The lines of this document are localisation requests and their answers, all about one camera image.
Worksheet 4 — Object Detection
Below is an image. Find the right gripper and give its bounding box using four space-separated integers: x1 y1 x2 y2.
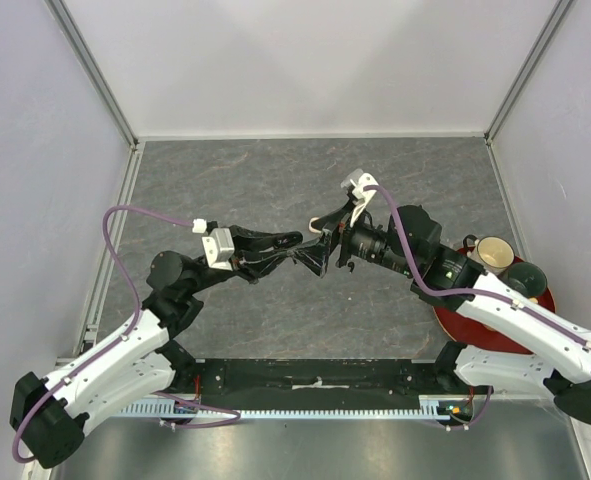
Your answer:
287 198 417 278

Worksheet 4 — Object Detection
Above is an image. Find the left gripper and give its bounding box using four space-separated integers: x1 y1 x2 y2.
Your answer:
185 224 294 295

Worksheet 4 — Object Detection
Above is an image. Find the beige earbud charging case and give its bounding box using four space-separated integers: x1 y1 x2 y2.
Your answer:
308 217 321 234

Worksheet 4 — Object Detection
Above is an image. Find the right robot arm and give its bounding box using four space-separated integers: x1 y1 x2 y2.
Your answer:
309 199 591 425

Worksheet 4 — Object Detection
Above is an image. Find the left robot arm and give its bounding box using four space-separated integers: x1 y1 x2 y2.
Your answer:
10 219 303 469

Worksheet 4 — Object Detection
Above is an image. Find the cream mug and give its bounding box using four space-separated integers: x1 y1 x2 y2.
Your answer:
463 235 515 276

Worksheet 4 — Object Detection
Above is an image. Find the dark green cup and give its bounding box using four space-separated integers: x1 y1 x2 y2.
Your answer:
503 262 548 298

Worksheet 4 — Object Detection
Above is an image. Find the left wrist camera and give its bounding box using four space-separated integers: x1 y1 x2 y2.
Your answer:
201 228 235 271

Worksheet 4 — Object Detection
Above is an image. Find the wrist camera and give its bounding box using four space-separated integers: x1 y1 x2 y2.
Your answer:
341 169 379 227
201 228 235 271

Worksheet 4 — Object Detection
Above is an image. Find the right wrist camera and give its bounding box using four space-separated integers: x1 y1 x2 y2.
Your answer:
341 169 379 227

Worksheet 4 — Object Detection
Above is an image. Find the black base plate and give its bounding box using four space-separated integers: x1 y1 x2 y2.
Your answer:
166 359 471 411

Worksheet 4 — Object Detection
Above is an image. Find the slotted cable duct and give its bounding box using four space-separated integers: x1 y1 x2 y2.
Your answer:
114 397 450 421

